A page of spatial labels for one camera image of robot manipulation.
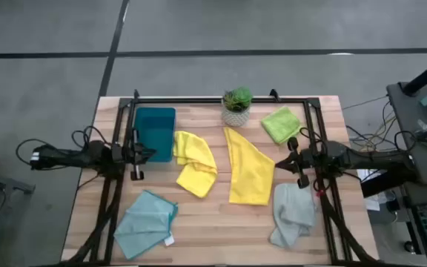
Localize lime green microfiber towel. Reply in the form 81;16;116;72
260;105;304;145

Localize black slanted pole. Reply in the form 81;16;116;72
401;51;427;96

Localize white papers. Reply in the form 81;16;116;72
357;168;388;212

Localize succulent in patterned pot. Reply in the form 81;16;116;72
220;85;254;128

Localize black desk support beam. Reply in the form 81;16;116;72
360;161;418;198

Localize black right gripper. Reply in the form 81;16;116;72
275;136;314;189

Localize black aluminium table frame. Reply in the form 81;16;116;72
60;88;383;267

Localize grey side desk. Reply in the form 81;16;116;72
385;81;427;185

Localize grey waffle-weave towel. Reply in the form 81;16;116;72
269;182;318;249

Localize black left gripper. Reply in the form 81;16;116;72
122;128;158;182

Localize teal plastic bin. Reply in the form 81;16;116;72
133;107;177;163

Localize light blue teal-edged towel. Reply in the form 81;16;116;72
113;189;179;261

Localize yellow microfiber towel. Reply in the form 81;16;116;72
222;126;277;206
172;130;219;199

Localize floor cable bundle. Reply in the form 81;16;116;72
341;94;409;156

